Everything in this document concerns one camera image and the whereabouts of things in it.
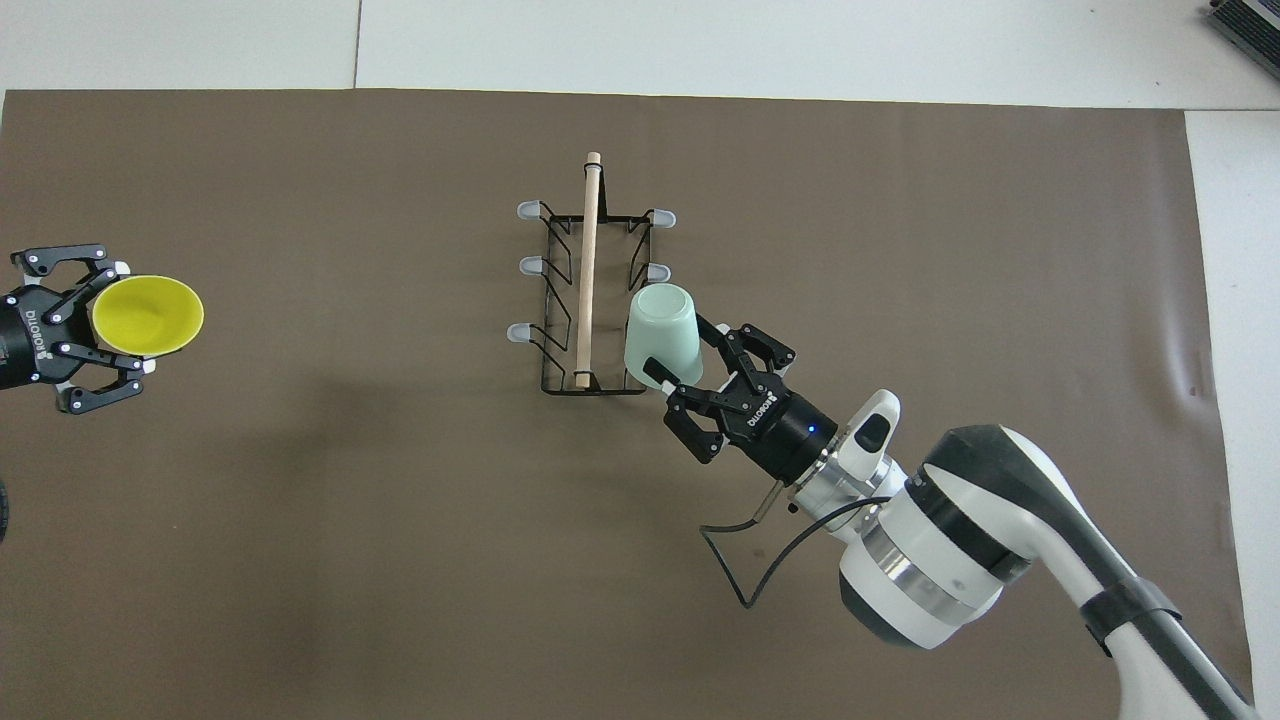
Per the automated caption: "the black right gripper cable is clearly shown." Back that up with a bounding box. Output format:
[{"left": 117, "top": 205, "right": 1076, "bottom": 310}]
[{"left": 698, "top": 478, "right": 893, "bottom": 612}]

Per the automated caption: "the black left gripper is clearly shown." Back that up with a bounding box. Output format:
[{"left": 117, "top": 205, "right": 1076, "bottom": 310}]
[{"left": 0, "top": 243, "right": 159, "bottom": 417}]

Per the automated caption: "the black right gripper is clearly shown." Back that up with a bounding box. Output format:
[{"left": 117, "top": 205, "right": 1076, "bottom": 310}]
[{"left": 643, "top": 314, "right": 838, "bottom": 483}]

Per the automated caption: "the grey ribbed device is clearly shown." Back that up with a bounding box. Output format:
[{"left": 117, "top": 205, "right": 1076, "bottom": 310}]
[{"left": 1203, "top": 0, "right": 1280, "bottom": 57}]

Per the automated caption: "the black wire cup rack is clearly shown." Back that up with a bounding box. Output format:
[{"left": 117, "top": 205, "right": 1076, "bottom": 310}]
[{"left": 507, "top": 151, "right": 678, "bottom": 397}]

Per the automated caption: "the pale green plastic cup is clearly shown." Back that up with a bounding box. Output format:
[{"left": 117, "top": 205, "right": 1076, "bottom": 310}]
[{"left": 624, "top": 283, "right": 707, "bottom": 390}]

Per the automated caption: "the brown table mat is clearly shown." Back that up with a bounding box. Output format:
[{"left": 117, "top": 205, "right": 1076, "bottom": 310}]
[{"left": 0, "top": 88, "right": 1257, "bottom": 720}]

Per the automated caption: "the yellow plastic cup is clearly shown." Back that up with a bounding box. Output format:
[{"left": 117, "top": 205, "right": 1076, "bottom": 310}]
[{"left": 92, "top": 275, "right": 206, "bottom": 359}]

